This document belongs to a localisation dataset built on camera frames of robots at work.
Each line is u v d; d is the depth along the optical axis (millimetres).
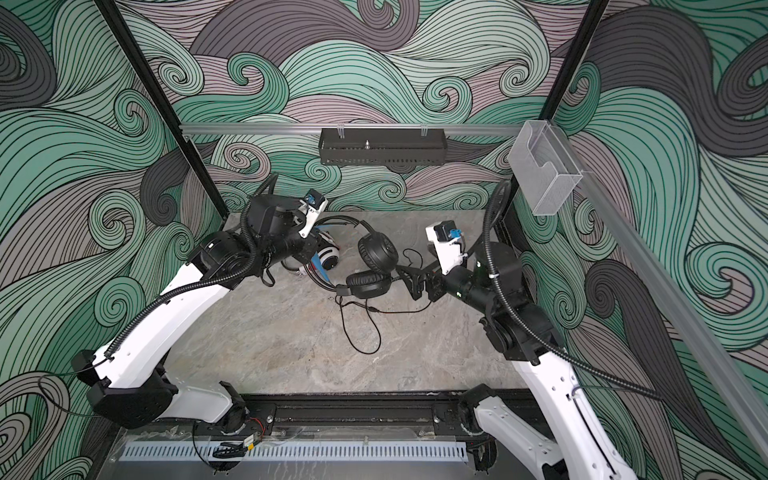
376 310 928
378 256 595
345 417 745
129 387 390
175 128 926
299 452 729
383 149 942
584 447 359
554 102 872
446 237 488
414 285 523
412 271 535
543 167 794
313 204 553
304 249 580
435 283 516
